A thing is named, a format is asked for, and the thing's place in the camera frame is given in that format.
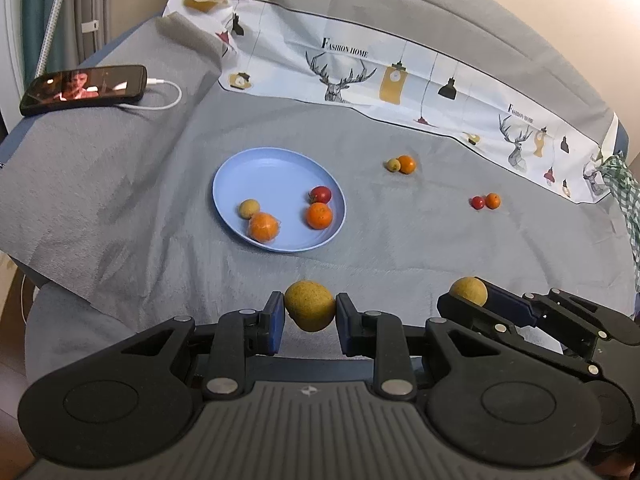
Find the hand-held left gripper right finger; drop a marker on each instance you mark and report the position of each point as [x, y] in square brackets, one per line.
[345, 325]

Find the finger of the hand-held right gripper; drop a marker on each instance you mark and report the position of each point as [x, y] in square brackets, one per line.
[507, 305]
[475, 317]

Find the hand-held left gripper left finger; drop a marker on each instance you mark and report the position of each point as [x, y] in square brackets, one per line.
[275, 325]

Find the small orange tangerine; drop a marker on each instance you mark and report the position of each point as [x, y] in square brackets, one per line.
[406, 164]
[264, 226]
[492, 201]
[319, 215]

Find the red cherry tomato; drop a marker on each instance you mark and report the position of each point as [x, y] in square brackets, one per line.
[320, 194]
[477, 202]

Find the blue plate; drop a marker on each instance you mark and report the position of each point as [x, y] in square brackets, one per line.
[270, 175]

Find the green checked cloth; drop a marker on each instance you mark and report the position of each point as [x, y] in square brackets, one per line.
[627, 200]

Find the small yellow-green jujube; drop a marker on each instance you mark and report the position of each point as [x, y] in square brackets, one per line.
[393, 164]

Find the grey blanket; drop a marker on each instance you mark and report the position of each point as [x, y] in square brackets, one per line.
[150, 160]

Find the white deer printed cloth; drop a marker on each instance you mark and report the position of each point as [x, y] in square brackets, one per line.
[280, 60]

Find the black smartphone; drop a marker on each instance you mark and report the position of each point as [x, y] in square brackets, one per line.
[80, 87]

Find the white plastic clip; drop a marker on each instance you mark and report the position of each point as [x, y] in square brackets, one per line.
[89, 26]

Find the white dotted pole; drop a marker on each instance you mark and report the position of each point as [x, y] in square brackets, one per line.
[55, 15]

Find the teal curtain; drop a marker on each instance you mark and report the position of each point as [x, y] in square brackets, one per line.
[40, 0]

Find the white door frame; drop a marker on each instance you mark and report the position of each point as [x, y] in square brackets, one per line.
[12, 35]

